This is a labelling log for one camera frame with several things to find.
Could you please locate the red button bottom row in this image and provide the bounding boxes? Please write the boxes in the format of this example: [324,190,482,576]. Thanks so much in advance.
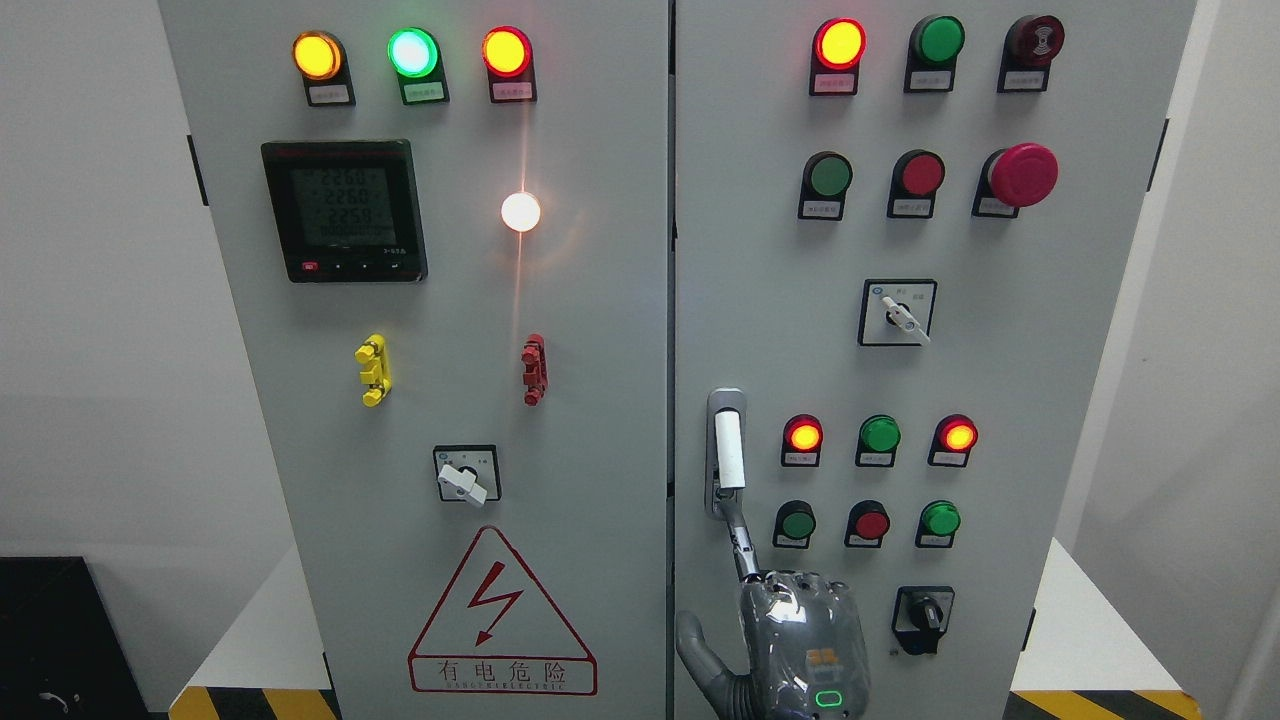
[844,500,891,550]

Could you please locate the black rotary knob switch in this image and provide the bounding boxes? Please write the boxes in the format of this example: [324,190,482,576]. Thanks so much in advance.
[891,585,955,656]

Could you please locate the black digital power meter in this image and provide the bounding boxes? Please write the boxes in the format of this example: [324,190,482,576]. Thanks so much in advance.
[261,138,428,283]

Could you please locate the green light lower middle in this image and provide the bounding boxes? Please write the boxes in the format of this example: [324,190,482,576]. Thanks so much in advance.
[854,414,902,468]

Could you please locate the red emergency stop button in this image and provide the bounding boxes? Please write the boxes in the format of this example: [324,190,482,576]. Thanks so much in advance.
[972,142,1059,219]

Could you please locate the red lit light lower right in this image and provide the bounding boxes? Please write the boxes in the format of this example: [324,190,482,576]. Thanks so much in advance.
[927,414,978,468]

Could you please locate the red push button second row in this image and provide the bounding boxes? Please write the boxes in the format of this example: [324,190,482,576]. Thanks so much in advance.
[886,149,945,219]

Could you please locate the white lit indicator light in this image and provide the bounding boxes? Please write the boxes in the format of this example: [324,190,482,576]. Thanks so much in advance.
[500,191,541,233]

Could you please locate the grey cabinet door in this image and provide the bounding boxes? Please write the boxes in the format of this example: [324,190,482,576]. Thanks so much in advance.
[673,1,1196,719]
[160,1,669,719]

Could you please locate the grey left cabinet door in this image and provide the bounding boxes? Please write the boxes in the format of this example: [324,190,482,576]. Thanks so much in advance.
[160,1,669,719]

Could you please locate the left door rotary switch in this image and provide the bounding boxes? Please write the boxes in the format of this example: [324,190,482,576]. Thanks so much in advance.
[431,445,502,509]

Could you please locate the red terminal connector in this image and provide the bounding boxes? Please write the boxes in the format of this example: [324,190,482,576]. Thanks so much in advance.
[520,333,549,407]

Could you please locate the silver door lock handle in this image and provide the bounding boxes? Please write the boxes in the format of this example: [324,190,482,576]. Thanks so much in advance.
[704,388,746,520]

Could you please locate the red lit light lower left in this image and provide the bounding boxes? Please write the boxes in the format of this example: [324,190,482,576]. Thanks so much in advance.
[780,414,823,468]

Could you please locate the green button bottom row right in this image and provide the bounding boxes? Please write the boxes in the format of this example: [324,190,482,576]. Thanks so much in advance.
[914,500,963,550]

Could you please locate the red lit indicator light left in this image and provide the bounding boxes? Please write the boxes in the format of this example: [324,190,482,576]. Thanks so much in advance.
[481,26,538,104]

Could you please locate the grey robot hand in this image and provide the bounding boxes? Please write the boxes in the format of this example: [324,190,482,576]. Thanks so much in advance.
[675,489,870,719]

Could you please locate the black box lower left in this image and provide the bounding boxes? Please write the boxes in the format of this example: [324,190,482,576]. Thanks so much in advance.
[1,557,148,719]

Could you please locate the green push button top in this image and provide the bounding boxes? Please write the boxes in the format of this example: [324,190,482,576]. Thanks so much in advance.
[902,15,966,94]

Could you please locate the green lit indicator light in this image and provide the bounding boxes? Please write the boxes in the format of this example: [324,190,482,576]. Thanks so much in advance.
[387,26,449,105]

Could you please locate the upper right rotary switch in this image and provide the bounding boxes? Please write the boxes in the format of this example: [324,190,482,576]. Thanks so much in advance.
[858,279,938,347]

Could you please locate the red lit light top right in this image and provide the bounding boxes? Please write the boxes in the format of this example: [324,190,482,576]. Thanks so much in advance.
[809,17,867,97]

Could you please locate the green button bottom row left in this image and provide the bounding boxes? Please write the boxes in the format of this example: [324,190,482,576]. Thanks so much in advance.
[772,498,817,550]

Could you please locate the white platform hazard stripes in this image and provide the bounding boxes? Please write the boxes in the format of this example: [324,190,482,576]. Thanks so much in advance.
[168,543,1202,719]

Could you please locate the yellow indicator light top left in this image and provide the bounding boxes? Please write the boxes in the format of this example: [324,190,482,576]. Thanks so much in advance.
[292,29,355,108]

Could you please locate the grey right cabinet door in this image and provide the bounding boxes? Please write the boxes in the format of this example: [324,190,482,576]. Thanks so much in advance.
[673,1,1196,719]

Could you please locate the green push button second row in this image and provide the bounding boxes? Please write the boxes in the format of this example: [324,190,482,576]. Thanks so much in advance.
[797,151,854,222]

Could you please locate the yellow terminal connector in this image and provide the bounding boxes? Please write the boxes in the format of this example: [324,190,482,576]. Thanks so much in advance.
[355,333,393,407]

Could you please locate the red electric warning sticker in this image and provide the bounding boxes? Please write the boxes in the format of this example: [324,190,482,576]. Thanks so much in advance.
[408,525,598,696]

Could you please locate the dark red buzzer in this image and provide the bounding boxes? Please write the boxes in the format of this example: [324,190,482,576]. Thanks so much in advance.
[997,14,1065,94]

